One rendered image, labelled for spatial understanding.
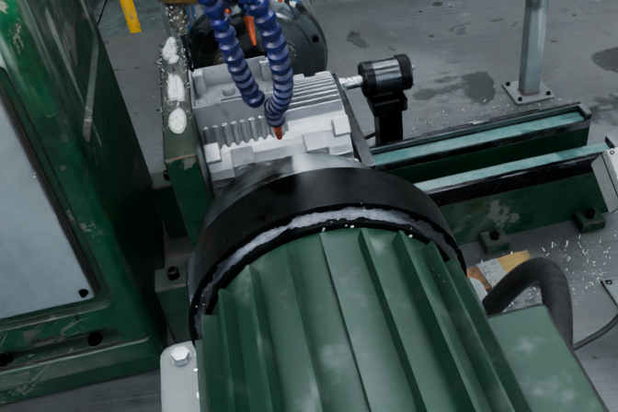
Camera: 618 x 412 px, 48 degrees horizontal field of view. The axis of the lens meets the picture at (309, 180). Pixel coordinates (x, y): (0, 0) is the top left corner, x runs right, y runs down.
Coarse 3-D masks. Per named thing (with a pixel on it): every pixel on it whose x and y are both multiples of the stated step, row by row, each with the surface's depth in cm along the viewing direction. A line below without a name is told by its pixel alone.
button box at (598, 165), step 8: (608, 152) 83; (616, 152) 83; (600, 160) 85; (608, 160) 83; (616, 160) 83; (592, 168) 87; (600, 168) 86; (608, 168) 84; (616, 168) 82; (600, 176) 86; (608, 176) 84; (616, 176) 82; (600, 184) 86; (608, 184) 84; (616, 184) 82; (608, 192) 85; (616, 192) 83; (608, 200) 85; (616, 200) 83; (608, 208) 86; (616, 208) 84
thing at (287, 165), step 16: (272, 160) 76; (288, 160) 76; (304, 160) 76; (320, 160) 76; (336, 160) 77; (352, 160) 78; (240, 176) 77; (256, 176) 75; (272, 176) 74; (224, 192) 77; (240, 192) 75; (208, 208) 78; (224, 208) 75; (208, 224) 77
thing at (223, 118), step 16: (224, 64) 98; (256, 64) 98; (192, 80) 96; (208, 80) 99; (224, 80) 99; (256, 80) 99; (272, 80) 98; (192, 96) 92; (208, 96) 97; (224, 96) 94; (240, 96) 94; (208, 112) 91; (224, 112) 91; (240, 112) 92; (256, 112) 92; (208, 128) 92; (224, 128) 92; (240, 128) 93; (256, 128) 93; (272, 128) 94; (288, 128) 95
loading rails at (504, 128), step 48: (384, 144) 114; (432, 144) 114; (480, 144) 113; (528, 144) 115; (576, 144) 117; (432, 192) 104; (480, 192) 106; (528, 192) 108; (576, 192) 110; (480, 240) 111
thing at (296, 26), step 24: (288, 0) 112; (192, 24) 112; (240, 24) 112; (288, 24) 113; (312, 24) 114; (192, 48) 113; (216, 48) 113; (240, 48) 114; (288, 48) 113; (312, 48) 117; (312, 72) 120
